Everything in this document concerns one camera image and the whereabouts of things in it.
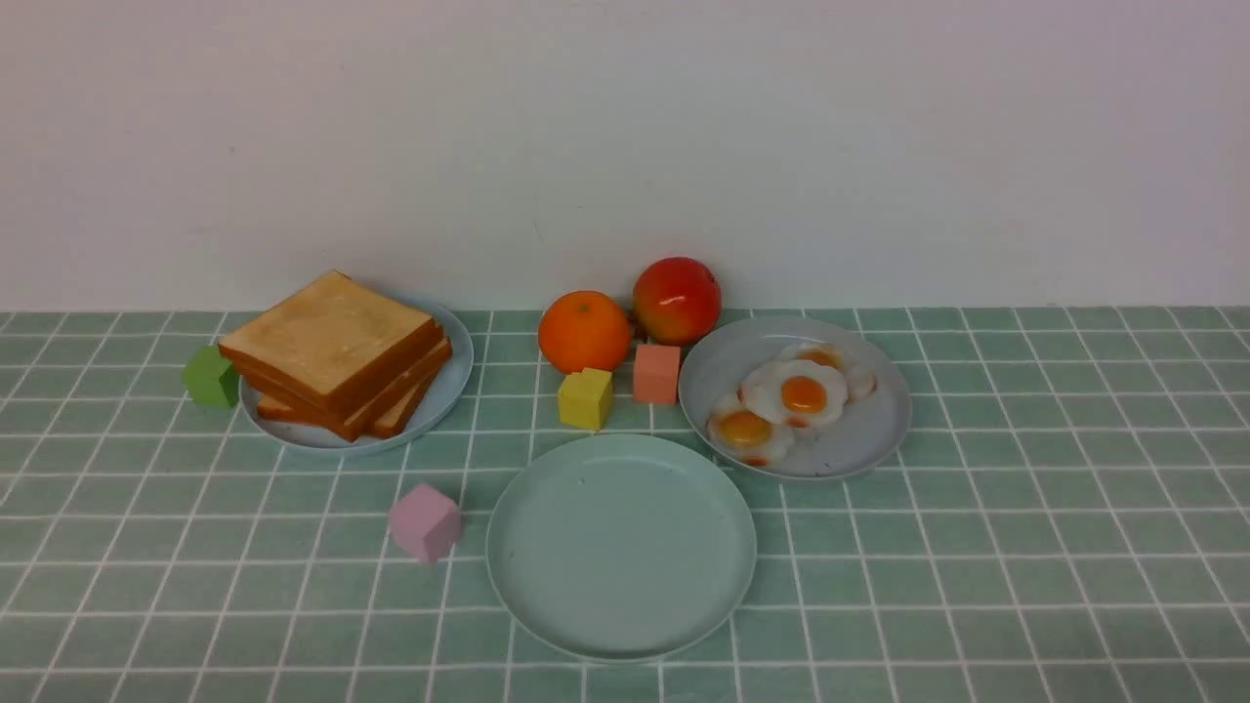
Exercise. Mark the green serving plate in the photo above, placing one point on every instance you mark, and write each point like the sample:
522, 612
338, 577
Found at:
621, 548

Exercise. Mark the red apple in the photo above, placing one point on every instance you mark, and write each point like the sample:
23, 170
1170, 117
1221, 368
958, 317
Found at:
677, 301

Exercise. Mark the green foam cube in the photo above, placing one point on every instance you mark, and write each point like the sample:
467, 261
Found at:
210, 379

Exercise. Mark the orange fruit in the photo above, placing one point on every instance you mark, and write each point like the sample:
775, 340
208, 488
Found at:
585, 329

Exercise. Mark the yellow foam cube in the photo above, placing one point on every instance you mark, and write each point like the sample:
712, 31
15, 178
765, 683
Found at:
584, 399

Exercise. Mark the grey egg plate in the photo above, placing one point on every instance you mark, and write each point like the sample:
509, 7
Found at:
864, 436

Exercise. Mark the pink foam cube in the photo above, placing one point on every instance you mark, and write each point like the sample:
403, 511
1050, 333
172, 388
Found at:
426, 524

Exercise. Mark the light blue bread plate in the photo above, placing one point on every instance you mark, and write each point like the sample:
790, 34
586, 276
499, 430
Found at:
442, 396

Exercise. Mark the salmon foam cube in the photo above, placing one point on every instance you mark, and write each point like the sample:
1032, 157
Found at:
656, 374

